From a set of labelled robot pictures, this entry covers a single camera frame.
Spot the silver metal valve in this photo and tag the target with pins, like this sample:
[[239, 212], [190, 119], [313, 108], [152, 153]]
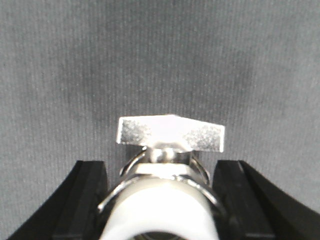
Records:
[[164, 191]]

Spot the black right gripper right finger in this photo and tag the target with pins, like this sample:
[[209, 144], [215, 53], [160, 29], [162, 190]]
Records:
[[256, 209]]

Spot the dark grey conveyor belt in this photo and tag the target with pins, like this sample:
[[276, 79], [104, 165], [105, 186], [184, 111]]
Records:
[[70, 68]]

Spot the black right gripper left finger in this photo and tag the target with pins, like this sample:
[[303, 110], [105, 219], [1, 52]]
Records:
[[71, 212]]

